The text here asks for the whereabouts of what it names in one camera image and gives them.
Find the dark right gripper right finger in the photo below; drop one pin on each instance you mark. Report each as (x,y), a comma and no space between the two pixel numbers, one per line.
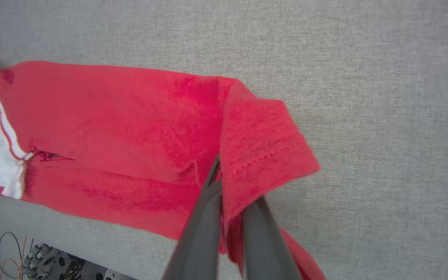
(263,241)

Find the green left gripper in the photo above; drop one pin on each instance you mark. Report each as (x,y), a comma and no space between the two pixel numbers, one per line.
(53,264)

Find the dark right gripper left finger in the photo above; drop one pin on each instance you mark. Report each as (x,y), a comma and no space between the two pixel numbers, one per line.
(200,233)

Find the red white Bulls jersey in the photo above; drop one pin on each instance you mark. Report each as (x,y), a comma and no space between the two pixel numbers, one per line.
(111,128)

